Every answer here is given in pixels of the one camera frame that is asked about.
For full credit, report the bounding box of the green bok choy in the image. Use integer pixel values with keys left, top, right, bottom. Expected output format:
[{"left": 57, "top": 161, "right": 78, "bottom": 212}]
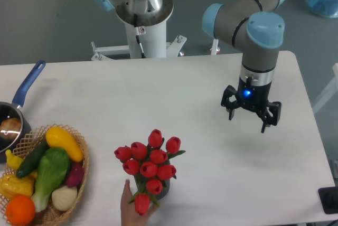
[{"left": 31, "top": 147, "right": 70, "bottom": 213}]

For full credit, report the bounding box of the brown bread roll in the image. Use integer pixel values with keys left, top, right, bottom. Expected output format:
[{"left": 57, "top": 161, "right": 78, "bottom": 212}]
[{"left": 1, "top": 118, "right": 21, "bottom": 141}]

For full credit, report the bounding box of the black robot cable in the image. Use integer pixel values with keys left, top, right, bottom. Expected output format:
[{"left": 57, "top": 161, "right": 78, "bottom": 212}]
[{"left": 133, "top": 13, "right": 147, "bottom": 59}]

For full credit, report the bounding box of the orange fruit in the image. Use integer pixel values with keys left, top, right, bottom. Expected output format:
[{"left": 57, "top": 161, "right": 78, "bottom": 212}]
[{"left": 5, "top": 195, "right": 35, "bottom": 225}]

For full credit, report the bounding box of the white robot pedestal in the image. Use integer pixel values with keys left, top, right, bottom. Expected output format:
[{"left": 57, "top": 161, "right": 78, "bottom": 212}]
[{"left": 90, "top": 0, "right": 222, "bottom": 61}]

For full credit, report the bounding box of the dark grey ribbed vase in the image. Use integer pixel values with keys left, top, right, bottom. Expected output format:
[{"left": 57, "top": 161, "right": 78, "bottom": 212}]
[{"left": 130, "top": 159, "right": 176, "bottom": 203}]

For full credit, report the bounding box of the red tulip bouquet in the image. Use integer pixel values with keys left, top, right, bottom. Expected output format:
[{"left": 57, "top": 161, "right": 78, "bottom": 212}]
[{"left": 114, "top": 129, "right": 185, "bottom": 215}]

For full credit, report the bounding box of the white frame at right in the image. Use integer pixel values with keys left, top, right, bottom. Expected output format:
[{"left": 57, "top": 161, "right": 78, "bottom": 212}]
[{"left": 312, "top": 63, "right": 337, "bottom": 114}]

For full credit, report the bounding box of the white garlic bulb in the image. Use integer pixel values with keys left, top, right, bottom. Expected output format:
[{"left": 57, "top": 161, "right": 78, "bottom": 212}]
[{"left": 52, "top": 185, "right": 77, "bottom": 211}]

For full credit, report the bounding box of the yellow bell pepper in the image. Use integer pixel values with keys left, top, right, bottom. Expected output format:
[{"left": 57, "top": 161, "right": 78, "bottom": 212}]
[{"left": 1, "top": 174, "right": 35, "bottom": 200}]

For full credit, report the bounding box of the blue-handled saucepan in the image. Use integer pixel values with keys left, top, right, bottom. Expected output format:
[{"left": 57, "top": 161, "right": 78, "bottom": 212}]
[{"left": 1, "top": 60, "right": 46, "bottom": 153}]

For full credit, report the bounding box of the green cucumber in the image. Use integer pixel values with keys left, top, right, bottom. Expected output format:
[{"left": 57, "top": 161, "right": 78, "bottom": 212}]
[{"left": 16, "top": 139, "right": 50, "bottom": 178}]

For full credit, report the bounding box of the purple red onion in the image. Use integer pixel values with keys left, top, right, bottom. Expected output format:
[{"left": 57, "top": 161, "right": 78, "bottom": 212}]
[{"left": 65, "top": 163, "right": 85, "bottom": 187}]

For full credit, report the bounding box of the woven wicker basket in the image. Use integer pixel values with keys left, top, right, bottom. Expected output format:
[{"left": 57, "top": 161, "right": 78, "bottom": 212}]
[{"left": 1, "top": 124, "right": 89, "bottom": 225}]

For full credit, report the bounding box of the yellow banana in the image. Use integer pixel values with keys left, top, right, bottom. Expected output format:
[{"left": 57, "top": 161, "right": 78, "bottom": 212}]
[{"left": 5, "top": 149, "right": 37, "bottom": 180}]

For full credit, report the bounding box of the yellow squash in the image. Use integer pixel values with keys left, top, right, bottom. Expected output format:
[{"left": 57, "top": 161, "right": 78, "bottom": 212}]
[{"left": 45, "top": 126, "right": 84, "bottom": 163}]

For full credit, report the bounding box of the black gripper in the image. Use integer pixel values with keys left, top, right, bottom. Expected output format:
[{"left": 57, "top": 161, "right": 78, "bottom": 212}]
[{"left": 221, "top": 78, "right": 281, "bottom": 133}]

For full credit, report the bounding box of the black device at edge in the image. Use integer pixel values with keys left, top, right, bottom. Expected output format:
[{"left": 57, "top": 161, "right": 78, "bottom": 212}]
[{"left": 318, "top": 186, "right": 338, "bottom": 214}]

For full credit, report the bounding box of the bare human hand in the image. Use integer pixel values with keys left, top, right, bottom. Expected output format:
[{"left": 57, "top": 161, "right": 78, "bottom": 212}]
[{"left": 120, "top": 179, "right": 158, "bottom": 226}]

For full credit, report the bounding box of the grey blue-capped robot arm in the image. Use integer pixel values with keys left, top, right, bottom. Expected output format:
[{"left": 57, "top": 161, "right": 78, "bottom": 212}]
[{"left": 94, "top": 0, "right": 285, "bottom": 127}]

